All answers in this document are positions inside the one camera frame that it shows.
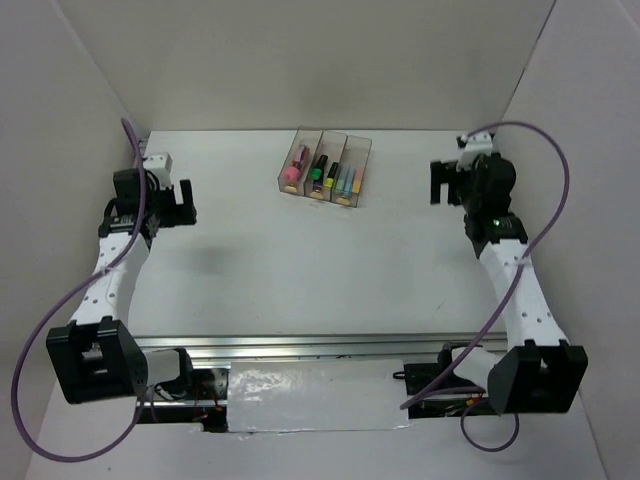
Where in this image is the clear orange highlighter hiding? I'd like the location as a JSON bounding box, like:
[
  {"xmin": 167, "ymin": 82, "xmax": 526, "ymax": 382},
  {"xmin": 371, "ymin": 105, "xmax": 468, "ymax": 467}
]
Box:
[{"xmin": 351, "ymin": 168, "xmax": 364, "ymax": 195}]

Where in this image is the clear blue highlighter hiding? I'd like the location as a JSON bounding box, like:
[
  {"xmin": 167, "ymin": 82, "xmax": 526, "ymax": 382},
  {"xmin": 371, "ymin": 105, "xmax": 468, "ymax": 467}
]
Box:
[{"xmin": 343, "ymin": 167, "xmax": 355, "ymax": 198}]

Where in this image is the black yellow highlighter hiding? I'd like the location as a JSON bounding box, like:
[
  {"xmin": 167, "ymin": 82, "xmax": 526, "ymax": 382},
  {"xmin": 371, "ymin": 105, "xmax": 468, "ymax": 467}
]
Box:
[{"xmin": 323, "ymin": 162, "xmax": 339, "ymax": 190}]

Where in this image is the pink cap pen bundle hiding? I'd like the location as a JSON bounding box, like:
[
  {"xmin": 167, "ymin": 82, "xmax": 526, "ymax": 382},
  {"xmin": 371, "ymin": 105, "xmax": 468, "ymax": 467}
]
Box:
[{"xmin": 283, "ymin": 144, "xmax": 310, "ymax": 182}]

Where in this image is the black green highlighter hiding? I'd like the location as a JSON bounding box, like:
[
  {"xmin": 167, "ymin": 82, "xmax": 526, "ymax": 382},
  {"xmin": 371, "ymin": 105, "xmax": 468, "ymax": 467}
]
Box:
[{"xmin": 311, "ymin": 155, "xmax": 328, "ymax": 182}]

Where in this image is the clear green highlighter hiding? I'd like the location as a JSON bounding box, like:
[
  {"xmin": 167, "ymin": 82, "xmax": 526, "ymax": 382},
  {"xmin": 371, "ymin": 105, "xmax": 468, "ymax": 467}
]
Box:
[{"xmin": 334, "ymin": 165, "xmax": 348, "ymax": 195}]

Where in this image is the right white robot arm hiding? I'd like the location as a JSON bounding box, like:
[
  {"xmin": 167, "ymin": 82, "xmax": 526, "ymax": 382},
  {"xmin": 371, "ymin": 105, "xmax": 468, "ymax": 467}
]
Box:
[{"xmin": 430, "ymin": 153, "xmax": 588, "ymax": 414}]

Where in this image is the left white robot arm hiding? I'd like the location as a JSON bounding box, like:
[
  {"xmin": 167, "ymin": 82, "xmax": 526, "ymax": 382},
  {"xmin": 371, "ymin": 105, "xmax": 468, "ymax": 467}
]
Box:
[{"xmin": 46, "ymin": 166, "xmax": 198, "ymax": 404}]

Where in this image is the clear right organizer bin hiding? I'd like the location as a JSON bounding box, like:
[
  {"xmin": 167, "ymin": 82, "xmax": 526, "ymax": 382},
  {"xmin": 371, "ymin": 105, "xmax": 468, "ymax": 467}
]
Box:
[{"xmin": 331, "ymin": 136, "xmax": 372, "ymax": 208}]

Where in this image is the clear organizer bin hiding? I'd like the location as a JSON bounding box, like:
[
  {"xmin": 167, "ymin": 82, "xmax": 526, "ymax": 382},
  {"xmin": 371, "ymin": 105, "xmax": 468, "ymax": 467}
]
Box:
[
  {"xmin": 304, "ymin": 131, "xmax": 347, "ymax": 201},
  {"xmin": 331, "ymin": 136, "xmax": 372, "ymax": 208},
  {"xmin": 278, "ymin": 127, "xmax": 323, "ymax": 196}
]

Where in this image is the clear middle organizer bin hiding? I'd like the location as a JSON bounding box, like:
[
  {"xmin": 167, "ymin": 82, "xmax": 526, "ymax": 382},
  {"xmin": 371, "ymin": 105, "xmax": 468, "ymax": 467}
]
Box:
[{"xmin": 304, "ymin": 131, "xmax": 347, "ymax": 201}]

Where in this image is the clear left organizer bin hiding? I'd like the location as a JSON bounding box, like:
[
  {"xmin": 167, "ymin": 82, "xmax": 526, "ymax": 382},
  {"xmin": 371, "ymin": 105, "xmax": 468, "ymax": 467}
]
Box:
[{"xmin": 278, "ymin": 127, "xmax": 323, "ymax": 196}]

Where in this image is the white foil cover plate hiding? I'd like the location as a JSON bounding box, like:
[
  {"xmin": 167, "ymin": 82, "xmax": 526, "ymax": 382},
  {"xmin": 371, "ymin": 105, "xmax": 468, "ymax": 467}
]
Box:
[{"xmin": 227, "ymin": 360, "xmax": 410, "ymax": 433}]

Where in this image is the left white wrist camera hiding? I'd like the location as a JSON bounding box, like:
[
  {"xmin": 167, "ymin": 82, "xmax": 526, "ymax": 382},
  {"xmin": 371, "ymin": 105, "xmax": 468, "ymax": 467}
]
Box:
[{"xmin": 143, "ymin": 152, "xmax": 173, "ymax": 190}]

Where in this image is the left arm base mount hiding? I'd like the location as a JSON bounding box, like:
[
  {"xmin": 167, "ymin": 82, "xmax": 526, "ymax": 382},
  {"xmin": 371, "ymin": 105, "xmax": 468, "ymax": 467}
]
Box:
[{"xmin": 136, "ymin": 348, "xmax": 230, "ymax": 433}]

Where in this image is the aluminium front rail frame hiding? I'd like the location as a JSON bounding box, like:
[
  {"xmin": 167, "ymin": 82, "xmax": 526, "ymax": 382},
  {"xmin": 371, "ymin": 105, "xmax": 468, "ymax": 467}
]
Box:
[{"xmin": 134, "ymin": 333, "xmax": 511, "ymax": 362}]

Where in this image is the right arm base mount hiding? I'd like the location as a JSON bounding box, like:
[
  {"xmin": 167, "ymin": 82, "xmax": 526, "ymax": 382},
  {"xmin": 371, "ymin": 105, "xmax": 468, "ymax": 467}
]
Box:
[{"xmin": 392, "ymin": 342, "xmax": 494, "ymax": 419}]

